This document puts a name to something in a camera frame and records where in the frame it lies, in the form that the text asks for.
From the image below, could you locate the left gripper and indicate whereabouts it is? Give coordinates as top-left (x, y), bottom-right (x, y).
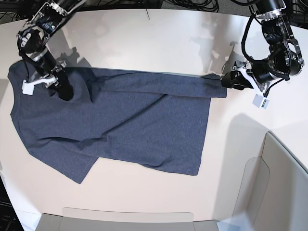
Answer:
top-left (221, 61), bottom-right (272, 97)

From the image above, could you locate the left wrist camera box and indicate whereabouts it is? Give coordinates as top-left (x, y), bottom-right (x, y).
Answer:
top-left (253, 94), bottom-right (269, 109)

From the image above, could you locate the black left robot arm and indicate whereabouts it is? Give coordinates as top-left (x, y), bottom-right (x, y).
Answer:
top-left (221, 0), bottom-right (304, 97)

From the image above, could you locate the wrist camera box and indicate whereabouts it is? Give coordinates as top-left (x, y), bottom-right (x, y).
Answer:
top-left (253, 94), bottom-right (269, 109)
top-left (22, 81), bottom-right (35, 95)

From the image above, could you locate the grey bin right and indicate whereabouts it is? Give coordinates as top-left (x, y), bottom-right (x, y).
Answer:
top-left (231, 133), bottom-right (308, 231)

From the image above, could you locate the grey bin bottom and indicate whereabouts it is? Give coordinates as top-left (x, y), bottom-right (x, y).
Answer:
top-left (36, 207), bottom-right (218, 231)

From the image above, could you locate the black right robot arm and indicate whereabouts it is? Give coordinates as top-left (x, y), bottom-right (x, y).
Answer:
top-left (17, 0), bottom-right (85, 101)

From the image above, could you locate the grey bin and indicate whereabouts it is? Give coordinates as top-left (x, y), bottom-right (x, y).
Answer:
top-left (231, 133), bottom-right (308, 231)
top-left (36, 207), bottom-right (218, 231)

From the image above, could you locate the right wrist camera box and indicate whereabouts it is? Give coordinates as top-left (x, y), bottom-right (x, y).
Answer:
top-left (22, 81), bottom-right (35, 95)

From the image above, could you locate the dark blue t-shirt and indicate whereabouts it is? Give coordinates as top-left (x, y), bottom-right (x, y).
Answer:
top-left (8, 62), bottom-right (227, 183)

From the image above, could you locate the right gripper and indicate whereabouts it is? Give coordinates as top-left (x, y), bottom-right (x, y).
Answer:
top-left (23, 61), bottom-right (74, 101)

